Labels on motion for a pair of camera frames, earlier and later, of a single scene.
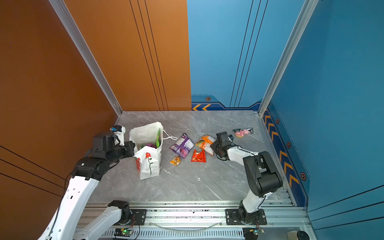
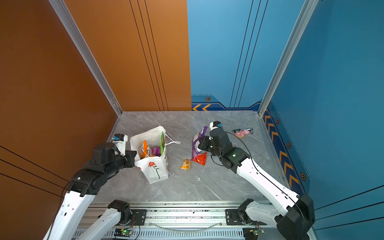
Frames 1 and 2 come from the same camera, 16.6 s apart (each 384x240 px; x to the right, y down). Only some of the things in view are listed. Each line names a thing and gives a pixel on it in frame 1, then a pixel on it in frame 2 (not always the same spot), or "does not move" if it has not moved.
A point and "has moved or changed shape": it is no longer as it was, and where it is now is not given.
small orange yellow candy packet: (176, 161) → (186, 165)
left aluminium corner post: (65, 16) does not move
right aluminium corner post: (308, 7) does not move
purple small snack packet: (183, 146) → (195, 149)
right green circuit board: (256, 232) does not move
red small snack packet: (199, 156) does not move
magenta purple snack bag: (152, 145) → (156, 151)
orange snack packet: (205, 143) has moved or changed shape
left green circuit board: (123, 232) does not move
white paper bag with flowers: (148, 160) has moved or changed shape
